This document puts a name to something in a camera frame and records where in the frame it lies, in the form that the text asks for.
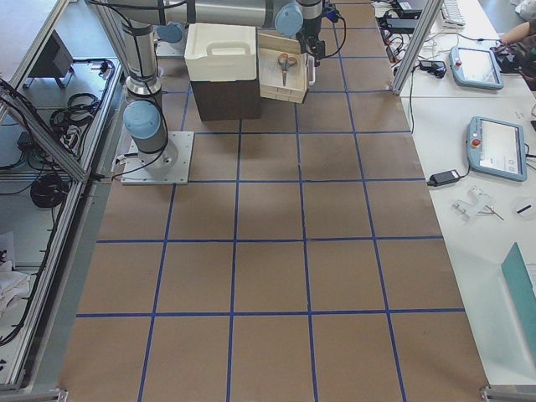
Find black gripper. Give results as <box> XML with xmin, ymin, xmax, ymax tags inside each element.
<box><xmin>297</xmin><ymin>28</ymin><xmax>326</xmax><ymax>67</ymax></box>

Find grey orange scissors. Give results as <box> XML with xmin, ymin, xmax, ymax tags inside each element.
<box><xmin>278</xmin><ymin>53</ymin><xmax>297</xmax><ymax>86</ymax></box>

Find wooden drawer with white handle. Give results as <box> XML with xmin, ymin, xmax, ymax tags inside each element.
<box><xmin>257</xmin><ymin>32</ymin><xmax>316</xmax><ymax>104</ymax></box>

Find black power brick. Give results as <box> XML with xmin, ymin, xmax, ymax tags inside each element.
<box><xmin>385</xmin><ymin>18</ymin><xmax>420</xmax><ymax>34</ymax></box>

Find white foam tray box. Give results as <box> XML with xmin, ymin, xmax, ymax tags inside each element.
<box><xmin>184</xmin><ymin>23</ymin><xmax>257</xmax><ymax>82</ymax></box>

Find far blue teach pendant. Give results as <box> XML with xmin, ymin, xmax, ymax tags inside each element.
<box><xmin>449</xmin><ymin>46</ymin><xmax>503</xmax><ymax>90</ymax></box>

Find blue teach pendant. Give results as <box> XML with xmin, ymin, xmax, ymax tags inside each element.
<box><xmin>466</xmin><ymin>116</ymin><xmax>527</xmax><ymax>182</ymax></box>
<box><xmin>449</xmin><ymin>46</ymin><xmax>503</xmax><ymax>90</ymax></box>

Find black power adapter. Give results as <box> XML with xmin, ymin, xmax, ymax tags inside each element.
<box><xmin>427</xmin><ymin>169</ymin><xmax>461</xmax><ymax>187</ymax></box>

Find near blue teach pendant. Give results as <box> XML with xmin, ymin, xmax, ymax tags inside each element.
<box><xmin>466</xmin><ymin>116</ymin><xmax>527</xmax><ymax>182</ymax></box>

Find clear plastic parts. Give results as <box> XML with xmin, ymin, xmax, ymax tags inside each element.
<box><xmin>452</xmin><ymin>186</ymin><xmax>504</xmax><ymax>221</ymax></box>

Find teal folder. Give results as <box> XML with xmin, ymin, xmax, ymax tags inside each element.
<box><xmin>501</xmin><ymin>243</ymin><xmax>535</xmax><ymax>360</ymax></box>

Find white crumpled cloth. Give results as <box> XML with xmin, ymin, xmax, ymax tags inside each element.
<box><xmin>1</xmin><ymin>271</ymin><xmax>30</xmax><ymax>314</ymax></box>

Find aluminium frame post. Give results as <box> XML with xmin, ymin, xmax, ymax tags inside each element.
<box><xmin>391</xmin><ymin>0</ymin><xmax>442</xmax><ymax>95</ymax></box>

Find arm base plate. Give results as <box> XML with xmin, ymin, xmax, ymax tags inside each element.
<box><xmin>121</xmin><ymin>131</ymin><xmax>194</xmax><ymax>185</ymax></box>

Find coiled black cables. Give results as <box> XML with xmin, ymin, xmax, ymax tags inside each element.
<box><xmin>49</xmin><ymin>92</ymin><xmax>100</xmax><ymax>137</ymax></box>

